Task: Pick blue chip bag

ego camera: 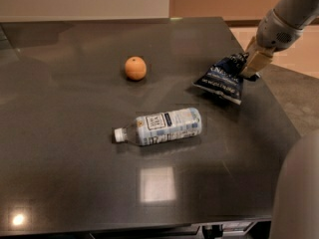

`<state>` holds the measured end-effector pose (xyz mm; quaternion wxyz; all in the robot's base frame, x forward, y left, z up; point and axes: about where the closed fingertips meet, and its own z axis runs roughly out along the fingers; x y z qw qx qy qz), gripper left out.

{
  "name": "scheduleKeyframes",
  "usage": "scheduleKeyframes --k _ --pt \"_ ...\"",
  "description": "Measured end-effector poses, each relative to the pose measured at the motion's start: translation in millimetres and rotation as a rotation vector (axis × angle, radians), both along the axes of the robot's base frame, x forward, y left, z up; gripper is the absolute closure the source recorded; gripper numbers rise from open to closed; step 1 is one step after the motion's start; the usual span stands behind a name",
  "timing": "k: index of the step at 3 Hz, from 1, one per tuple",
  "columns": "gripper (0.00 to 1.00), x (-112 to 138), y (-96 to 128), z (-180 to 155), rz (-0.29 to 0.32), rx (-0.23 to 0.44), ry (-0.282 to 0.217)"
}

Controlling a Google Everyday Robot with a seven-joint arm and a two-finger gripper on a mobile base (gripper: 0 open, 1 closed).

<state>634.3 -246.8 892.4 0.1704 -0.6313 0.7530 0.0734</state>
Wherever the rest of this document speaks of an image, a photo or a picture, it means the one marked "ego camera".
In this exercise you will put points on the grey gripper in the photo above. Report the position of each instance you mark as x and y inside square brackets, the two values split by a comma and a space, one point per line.
[274, 33]

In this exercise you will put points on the blue chip bag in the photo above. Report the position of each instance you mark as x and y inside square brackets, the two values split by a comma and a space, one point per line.
[223, 78]

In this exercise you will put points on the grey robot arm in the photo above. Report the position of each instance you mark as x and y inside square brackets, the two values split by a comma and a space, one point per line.
[295, 212]

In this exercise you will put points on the clear plastic water bottle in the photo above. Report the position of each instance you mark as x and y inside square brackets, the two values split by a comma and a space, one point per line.
[161, 127]

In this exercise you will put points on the orange fruit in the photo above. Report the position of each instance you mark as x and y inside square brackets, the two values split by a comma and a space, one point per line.
[135, 68]

